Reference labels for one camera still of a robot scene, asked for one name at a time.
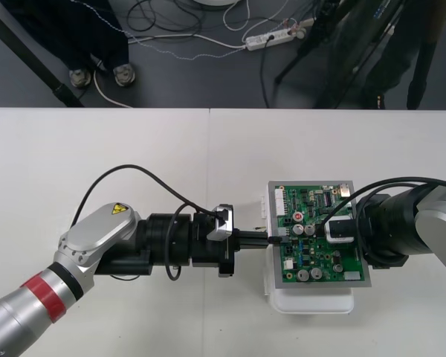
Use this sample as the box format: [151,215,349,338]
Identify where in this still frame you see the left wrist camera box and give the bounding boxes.
[206,203,235,243]

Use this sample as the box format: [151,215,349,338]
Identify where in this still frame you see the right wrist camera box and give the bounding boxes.
[325,214,358,247]

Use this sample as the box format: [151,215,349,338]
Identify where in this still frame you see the person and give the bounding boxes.
[20,0,137,90]

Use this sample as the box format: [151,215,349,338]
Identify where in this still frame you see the white power strip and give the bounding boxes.
[244,25,306,52]

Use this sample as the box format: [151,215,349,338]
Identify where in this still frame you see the white power strip cable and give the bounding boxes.
[128,33,248,49]

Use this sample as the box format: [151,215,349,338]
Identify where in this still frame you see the white curved floor cable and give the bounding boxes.
[93,69,135,109]

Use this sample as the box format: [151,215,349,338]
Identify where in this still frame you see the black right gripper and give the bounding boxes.
[356,193,381,262]

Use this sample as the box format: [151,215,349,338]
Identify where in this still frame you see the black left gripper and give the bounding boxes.
[191,211,268,279]

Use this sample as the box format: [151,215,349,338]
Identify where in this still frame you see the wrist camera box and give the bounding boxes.
[325,214,358,247]
[206,203,235,243]

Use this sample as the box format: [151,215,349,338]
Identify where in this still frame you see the black tripod spread legs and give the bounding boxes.
[274,0,446,112]

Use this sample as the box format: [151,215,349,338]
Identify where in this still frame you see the black coiled floor cable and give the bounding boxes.
[127,0,205,35]

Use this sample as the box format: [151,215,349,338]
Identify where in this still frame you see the black tripod thick pole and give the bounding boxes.
[0,0,85,109]

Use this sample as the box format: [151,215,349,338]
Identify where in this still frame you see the black left wrist camera cable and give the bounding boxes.
[71,164,224,283]

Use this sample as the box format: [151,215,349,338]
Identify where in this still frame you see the green circuit board grey frame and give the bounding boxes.
[267,180,372,290]

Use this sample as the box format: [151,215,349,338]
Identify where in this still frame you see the black plugged floor cable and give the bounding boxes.
[259,35,274,109]

